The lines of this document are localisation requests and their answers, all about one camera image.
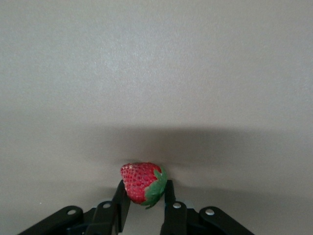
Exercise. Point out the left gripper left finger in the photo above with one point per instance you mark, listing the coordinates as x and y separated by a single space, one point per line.
117 215

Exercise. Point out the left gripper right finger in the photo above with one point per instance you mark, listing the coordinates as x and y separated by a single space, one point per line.
176 220

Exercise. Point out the red strawberry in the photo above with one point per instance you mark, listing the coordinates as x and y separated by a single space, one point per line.
139 181

